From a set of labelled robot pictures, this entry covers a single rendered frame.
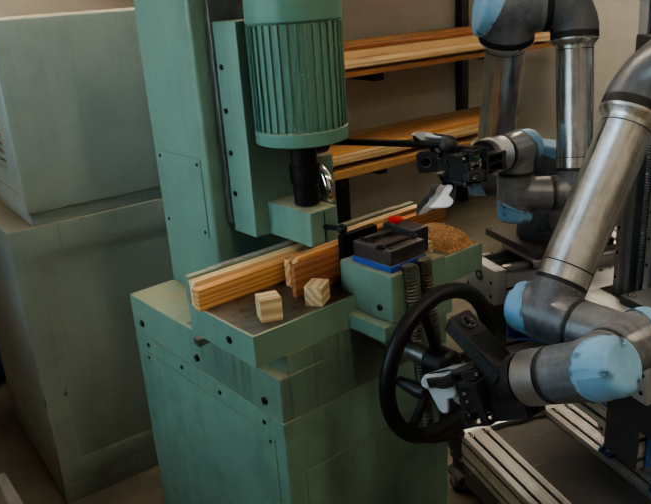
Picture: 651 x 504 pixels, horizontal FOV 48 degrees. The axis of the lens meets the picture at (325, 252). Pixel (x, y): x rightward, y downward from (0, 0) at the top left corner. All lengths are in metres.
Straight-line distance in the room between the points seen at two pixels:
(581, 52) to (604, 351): 0.84
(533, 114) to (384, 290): 4.03
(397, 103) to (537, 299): 3.60
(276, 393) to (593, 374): 0.60
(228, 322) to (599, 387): 0.64
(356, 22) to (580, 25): 2.86
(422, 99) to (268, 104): 3.44
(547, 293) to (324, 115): 0.52
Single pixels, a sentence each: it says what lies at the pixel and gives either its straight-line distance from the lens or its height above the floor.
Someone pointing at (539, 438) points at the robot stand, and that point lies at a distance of 2.19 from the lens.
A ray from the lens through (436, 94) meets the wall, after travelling 4.81.
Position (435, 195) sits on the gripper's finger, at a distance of 1.42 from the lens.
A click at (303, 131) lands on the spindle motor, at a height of 1.19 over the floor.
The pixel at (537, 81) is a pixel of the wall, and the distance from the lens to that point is 5.18.
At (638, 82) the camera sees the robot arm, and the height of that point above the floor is 1.28.
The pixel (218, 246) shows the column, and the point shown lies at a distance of 1.55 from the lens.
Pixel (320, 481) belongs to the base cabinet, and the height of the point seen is 0.55.
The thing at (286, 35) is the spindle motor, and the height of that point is 1.36.
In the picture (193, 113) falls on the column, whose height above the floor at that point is 1.21.
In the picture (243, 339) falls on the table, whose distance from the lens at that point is 1.24.
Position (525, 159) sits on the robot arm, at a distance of 1.57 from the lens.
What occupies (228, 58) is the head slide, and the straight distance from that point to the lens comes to 1.44.
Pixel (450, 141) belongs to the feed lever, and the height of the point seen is 1.16.
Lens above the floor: 1.43
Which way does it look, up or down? 20 degrees down
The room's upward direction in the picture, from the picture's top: 4 degrees counter-clockwise
